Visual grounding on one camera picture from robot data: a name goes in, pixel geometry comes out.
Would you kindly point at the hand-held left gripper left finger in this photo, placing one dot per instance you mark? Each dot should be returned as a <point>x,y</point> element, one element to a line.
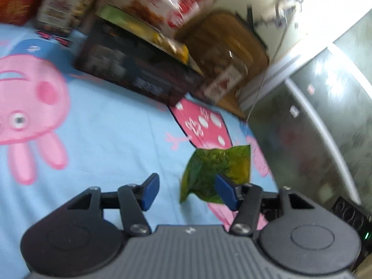
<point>149,191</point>

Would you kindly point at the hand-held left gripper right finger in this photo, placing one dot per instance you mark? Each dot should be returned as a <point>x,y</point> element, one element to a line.
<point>226,191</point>

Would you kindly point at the green snack packet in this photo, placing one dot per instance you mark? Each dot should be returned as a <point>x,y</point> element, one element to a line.
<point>209,168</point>

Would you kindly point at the printed blue blanket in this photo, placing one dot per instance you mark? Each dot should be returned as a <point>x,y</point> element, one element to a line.
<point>101,136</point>

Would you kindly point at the stainless steel appliance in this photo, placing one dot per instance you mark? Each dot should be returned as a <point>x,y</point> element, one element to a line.
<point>319,122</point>

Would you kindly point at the black and green printed box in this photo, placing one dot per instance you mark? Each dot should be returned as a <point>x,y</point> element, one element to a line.
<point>133,64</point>

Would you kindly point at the black tape strips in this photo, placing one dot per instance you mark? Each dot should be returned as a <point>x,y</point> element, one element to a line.
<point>250,20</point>

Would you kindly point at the white and red snack bag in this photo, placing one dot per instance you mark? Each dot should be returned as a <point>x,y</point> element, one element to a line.
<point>162,0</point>

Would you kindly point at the beige labelled carton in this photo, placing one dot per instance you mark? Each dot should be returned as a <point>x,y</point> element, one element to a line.
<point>64,3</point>

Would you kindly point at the white wall fixture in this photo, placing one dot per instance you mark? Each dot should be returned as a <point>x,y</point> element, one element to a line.
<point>286,0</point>

